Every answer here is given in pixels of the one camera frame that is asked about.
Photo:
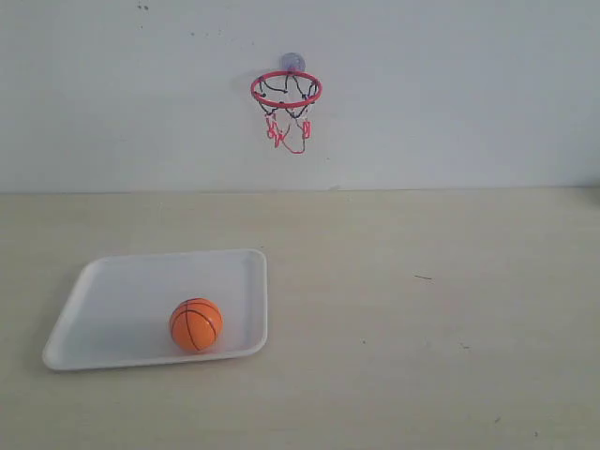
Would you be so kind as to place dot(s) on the small orange basketball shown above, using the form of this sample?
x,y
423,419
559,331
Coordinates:
x,y
195,325

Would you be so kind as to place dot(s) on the red mini basketball hoop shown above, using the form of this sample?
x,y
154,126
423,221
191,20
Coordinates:
x,y
286,98

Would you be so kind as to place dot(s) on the clear suction cup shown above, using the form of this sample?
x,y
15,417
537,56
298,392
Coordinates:
x,y
292,62

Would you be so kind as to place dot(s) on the white plastic tray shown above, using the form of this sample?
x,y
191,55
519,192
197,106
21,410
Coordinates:
x,y
117,313

